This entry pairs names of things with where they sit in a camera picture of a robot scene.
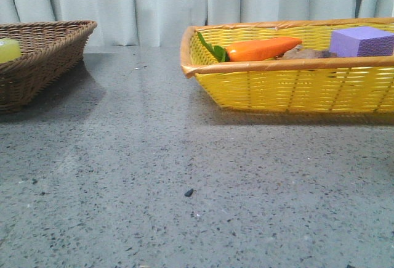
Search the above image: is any small black debris chip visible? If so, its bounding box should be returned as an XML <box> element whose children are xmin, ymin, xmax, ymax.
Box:
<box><xmin>184</xmin><ymin>189</ymin><xmax>194</xmax><ymax>197</ymax></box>

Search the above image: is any purple foam cube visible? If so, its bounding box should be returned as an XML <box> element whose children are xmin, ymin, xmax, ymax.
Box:
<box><xmin>329</xmin><ymin>26</ymin><xmax>393</xmax><ymax>57</ymax></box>

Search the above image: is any yellow packing tape roll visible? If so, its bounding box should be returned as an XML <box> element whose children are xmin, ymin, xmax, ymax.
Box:
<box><xmin>0</xmin><ymin>38</ymin><xmax>22</xmax><ymax>63</ymax></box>

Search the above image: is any orange toy carrot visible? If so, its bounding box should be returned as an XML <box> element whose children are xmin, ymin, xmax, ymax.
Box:
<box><xmin>198</xmin><ymin>32</ymin><xmax>302</xmax><ymax>62</ymax></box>

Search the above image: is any brown wicker basket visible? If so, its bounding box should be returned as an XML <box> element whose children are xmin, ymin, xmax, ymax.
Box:
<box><xmin>1</xmin><ymin>20</ymin><xmax>97</xmax><ymax>114</ymax></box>

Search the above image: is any yellow woven plastic basket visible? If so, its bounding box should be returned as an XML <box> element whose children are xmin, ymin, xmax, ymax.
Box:
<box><xmin>180</xmin><ymin>17</ymin><xmax>393</xmax><ymax>113</ymax></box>

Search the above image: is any brown crumpled toy piece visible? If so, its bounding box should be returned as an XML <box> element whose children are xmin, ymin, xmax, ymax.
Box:
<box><xmin>276</xmin><ymin>44</ymin><xmax>337</xmax><ymax>60</ymax></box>

